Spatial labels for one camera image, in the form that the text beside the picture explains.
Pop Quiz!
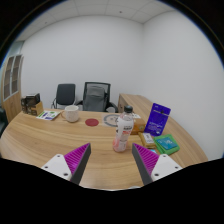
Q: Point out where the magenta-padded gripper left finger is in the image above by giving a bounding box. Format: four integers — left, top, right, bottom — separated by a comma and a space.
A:
41, 142, 92, 186

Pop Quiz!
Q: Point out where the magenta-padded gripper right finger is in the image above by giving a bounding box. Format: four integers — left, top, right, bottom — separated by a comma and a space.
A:
131, 143, 183, 186

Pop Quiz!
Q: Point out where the clear bottle with white label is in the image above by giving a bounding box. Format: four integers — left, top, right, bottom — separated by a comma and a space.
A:
112, 105, 135, 154

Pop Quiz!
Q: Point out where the small yellow-brown packet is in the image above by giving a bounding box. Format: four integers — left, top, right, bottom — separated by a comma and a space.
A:
138, 131, 157, 150

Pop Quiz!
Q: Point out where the green packet with teal card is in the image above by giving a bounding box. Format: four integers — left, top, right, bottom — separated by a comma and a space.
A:
153, 133, 181, 156

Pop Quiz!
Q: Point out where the flat round red coaster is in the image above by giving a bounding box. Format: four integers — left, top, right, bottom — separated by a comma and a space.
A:
84, 117, 100, 127

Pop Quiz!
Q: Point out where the purple pouch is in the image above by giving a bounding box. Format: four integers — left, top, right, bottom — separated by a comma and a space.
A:
144, 102, 172, 137

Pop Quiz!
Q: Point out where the white ceramic mug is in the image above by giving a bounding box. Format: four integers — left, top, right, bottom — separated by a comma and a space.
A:
60, 104, 80, 124

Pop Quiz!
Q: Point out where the white and green leaflet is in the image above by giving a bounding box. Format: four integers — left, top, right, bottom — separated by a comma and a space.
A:
36, 110, 61, 122

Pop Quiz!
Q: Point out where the wooden side desk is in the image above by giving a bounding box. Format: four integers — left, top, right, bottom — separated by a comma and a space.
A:
117, 93, 155, 120

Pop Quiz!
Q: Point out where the grey mesh office chair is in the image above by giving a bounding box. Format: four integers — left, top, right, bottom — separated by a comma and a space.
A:
75, 81, 119, 113

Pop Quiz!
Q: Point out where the black visitor chair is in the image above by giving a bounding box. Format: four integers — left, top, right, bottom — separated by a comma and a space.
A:
50, 83, 77, 110

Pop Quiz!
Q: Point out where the dark box on brown box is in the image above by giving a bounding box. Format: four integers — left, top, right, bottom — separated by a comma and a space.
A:
20, 93, 44, 117

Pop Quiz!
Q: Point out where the wooden cabinet with glass doors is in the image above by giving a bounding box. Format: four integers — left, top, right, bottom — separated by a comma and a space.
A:
0, 54, 24, 124

